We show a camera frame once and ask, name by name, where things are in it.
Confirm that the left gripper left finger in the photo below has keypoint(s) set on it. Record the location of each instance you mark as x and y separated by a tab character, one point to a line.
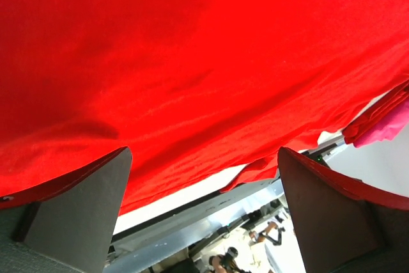
67	223

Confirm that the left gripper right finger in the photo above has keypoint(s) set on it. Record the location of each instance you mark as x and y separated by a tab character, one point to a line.
343	224

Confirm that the red t shirt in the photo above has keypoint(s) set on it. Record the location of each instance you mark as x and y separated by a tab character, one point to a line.
191	87
376	112

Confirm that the folded pink t shirt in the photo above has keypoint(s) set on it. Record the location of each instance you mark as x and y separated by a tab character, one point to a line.
387	128

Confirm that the folded red t shirt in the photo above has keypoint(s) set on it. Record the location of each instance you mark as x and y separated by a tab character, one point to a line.
376	112

